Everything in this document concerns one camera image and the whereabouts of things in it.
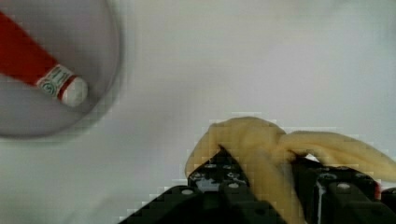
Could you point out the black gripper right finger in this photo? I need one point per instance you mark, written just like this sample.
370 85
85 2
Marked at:
341 195

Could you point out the red plush ketchup bottle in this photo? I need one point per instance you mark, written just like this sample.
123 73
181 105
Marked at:
23 59

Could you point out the yellow plush peeled banana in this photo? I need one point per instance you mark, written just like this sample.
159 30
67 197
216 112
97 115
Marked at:
263 149

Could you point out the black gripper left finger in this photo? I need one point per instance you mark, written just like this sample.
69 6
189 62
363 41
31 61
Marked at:
218 192

